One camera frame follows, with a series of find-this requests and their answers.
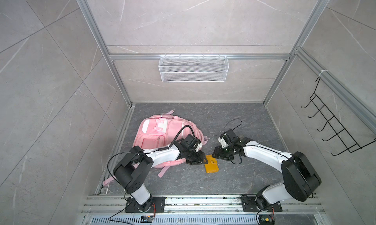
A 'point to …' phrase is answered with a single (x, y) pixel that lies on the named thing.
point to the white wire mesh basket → (193, 68)
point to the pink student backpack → (159, 130)
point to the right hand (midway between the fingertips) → (215, 155)
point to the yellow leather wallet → (212, 165)
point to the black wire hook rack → (341, 138)
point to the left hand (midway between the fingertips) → (205, 160)
